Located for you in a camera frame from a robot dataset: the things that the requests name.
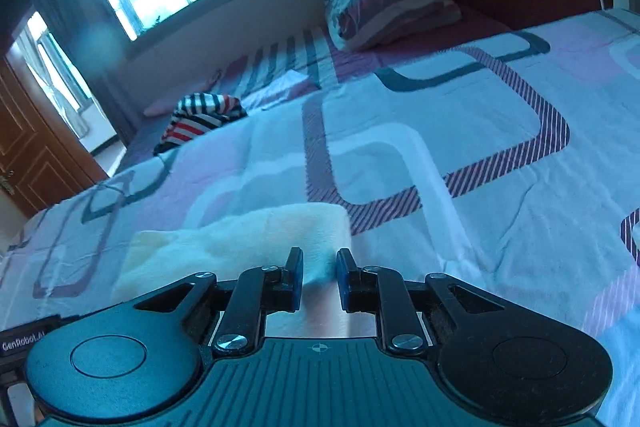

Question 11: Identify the black white red striped garment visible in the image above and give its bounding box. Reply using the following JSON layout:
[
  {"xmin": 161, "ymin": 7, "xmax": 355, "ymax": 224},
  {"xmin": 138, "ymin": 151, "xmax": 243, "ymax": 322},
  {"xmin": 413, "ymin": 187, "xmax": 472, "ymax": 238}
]
[{"xmin": 152, "ymin": 92, "xmax": 249, "ymax": 156}]

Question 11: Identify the grey striped bed sheet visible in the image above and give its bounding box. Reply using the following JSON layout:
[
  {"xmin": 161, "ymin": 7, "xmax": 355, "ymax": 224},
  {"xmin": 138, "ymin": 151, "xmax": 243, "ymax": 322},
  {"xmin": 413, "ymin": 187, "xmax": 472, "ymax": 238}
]
[{"xmin": 117, "ymin": 14, "xmax": 512, "ymax": 170}]

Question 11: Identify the brown wooden door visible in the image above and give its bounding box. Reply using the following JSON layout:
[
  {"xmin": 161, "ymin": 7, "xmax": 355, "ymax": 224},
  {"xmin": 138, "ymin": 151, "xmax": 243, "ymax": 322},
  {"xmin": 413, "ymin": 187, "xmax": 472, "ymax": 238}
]
[{"xmin": 0, "ymin": 57, "xmax": 110, "ymax": 219}]

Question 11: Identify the patterned quilt cover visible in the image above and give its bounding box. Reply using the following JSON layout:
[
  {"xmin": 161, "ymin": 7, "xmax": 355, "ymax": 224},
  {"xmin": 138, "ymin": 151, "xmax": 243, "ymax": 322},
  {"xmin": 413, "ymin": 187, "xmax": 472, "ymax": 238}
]
[{"xmin": 0, "ymin": 8, "xmax": 640, "ymax": 427}]

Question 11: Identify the white pink folded cloth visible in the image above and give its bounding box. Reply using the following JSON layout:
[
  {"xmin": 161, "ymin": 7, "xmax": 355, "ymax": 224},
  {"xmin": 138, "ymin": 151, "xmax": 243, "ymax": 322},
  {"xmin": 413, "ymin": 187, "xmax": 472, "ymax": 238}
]
[{"xmin": 241, "ymin": 69, "xmax": 322, "ymax": 112}]

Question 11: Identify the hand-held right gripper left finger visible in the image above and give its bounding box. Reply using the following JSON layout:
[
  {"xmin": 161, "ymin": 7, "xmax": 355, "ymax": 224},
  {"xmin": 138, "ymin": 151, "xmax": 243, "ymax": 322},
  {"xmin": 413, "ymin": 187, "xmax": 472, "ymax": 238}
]
[{"xmin": 132, "ymin": 247, "xmax": 306, "ymax": 358}]

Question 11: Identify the striped pink pillow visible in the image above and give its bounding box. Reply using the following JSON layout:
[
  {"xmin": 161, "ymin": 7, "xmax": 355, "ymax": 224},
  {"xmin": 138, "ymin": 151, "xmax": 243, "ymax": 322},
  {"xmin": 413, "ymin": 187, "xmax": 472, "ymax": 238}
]
[{"xmin": 322, "ymin": 0, "xmax": 462, "ymax": 54}]

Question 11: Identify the cream small cloth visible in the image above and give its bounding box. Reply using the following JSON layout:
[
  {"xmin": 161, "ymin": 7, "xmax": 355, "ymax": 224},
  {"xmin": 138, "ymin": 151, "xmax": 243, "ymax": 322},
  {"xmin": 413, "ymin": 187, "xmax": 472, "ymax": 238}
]
[{"xmin": 111, "ymin": 203, "xmax": 352, "ymax": 305}]

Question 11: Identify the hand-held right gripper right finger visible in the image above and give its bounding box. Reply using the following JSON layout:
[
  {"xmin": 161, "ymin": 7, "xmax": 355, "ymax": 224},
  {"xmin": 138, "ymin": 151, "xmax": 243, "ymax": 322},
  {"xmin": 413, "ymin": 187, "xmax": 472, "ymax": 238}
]
[{"xmin": 336, "ymin": 248, "xmax": 506, "ymax": 355}]

